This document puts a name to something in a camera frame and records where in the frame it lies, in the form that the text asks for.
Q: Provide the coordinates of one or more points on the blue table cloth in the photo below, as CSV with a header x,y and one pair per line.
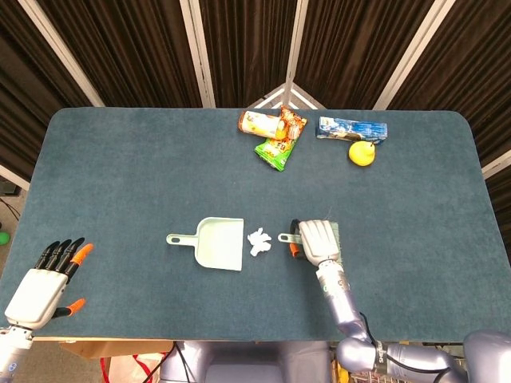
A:
x,y
120,179

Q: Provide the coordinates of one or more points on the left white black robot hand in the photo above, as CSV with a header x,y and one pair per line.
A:
x,y
36,295

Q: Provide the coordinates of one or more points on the white tissue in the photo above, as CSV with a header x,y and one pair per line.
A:
x,y
258,241

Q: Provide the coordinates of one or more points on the yellow pear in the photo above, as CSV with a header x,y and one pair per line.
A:
x,y
359,155

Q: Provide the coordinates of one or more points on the green snack bag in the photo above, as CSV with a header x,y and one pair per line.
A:
x,y
275,153

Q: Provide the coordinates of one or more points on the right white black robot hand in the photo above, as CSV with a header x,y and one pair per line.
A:
x,y
319,243

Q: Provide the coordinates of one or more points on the white partition frame post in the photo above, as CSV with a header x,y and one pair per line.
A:
x,y
191,52
297,40
499,163
415,52
66,52
12,175

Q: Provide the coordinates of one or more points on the dark brown pleated curtain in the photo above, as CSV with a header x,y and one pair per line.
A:
x,y
247,48
471,80
131,52
32,99
351,48

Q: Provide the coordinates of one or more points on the left blue grey robot arm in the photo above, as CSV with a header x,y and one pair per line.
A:
x,y
14,359

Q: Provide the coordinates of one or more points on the red white plastic bag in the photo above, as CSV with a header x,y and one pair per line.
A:
x,y
127,371

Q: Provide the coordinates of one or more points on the mint green hand broom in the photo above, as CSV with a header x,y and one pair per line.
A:
x,y
291,238

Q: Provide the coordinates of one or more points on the blue cookie package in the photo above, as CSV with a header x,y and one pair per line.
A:
x,y
351,127

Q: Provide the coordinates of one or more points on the green ball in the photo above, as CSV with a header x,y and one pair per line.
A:
x,y
3,238

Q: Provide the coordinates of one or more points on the brown cardboard box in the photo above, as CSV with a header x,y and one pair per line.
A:
x,y
100,348

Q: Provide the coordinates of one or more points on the mint green plastic dustpan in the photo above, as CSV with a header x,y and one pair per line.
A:
x,y
219,245

